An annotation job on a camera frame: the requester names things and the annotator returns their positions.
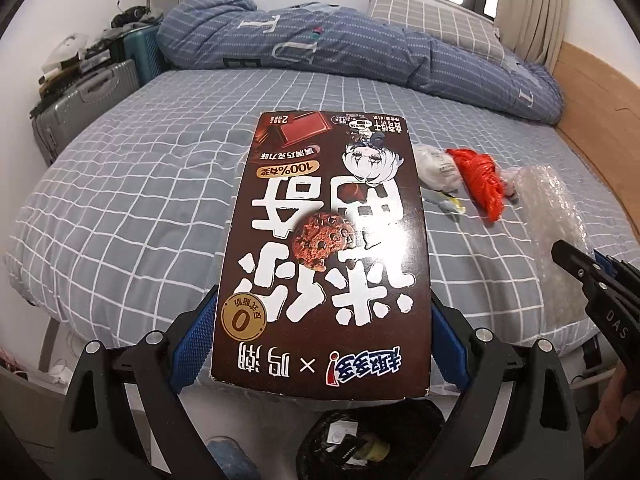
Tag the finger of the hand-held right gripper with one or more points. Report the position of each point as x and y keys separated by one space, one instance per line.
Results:
x=607 y=263
x=575 y=262

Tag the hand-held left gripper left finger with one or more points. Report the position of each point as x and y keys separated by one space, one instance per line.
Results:
x=195 y=340

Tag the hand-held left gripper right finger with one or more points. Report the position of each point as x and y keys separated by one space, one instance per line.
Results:
x=450 y=345

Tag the clear bubble wrap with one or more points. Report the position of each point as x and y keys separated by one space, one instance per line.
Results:
x=550 y=210

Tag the black waste bin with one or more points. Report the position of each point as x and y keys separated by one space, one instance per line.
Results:
x=400 y=425

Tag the red plastic bag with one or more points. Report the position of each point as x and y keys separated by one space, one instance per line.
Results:
x=480 y=180

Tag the pale yellow paper cup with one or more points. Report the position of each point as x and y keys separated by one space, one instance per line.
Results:
x=374 y=452

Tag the small yellow wrapper scrap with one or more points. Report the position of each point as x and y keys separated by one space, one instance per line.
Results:
x=450 y=203

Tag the small white box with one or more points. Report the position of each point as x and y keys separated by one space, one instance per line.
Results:
x=342 y=432

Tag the black carton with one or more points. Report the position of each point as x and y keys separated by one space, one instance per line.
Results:
x=350 y=450

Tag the brown cookie box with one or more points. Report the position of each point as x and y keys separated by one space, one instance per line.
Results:
x=320 y=260

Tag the white face mask packet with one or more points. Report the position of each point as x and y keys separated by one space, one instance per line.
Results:
x=437 y=167

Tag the person's right hand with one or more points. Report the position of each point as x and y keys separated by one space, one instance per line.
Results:
x=617 y=400

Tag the blue cloth item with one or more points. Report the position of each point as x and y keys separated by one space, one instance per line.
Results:
x=225 y=467

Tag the bed with grey checked sheet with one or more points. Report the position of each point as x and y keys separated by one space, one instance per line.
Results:
x=150 y=185

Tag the beige curtain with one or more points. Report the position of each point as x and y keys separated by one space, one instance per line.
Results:
x=535 y=10

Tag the grey suitcase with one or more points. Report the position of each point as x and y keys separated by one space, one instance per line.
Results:
x=80 y=105

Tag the grey checked pillow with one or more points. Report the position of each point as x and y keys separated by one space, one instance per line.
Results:
x=425 y=15

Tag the teal suitcase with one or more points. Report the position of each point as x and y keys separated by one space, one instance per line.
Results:
x=140 y=55

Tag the dark clutter pile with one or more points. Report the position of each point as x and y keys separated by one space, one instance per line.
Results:
x=95 y=57

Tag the blue striped quilt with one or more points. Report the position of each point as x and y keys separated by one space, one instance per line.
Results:
x=350 y=55

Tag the white crumpled item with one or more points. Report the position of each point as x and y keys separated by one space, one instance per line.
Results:
x=65 y=50

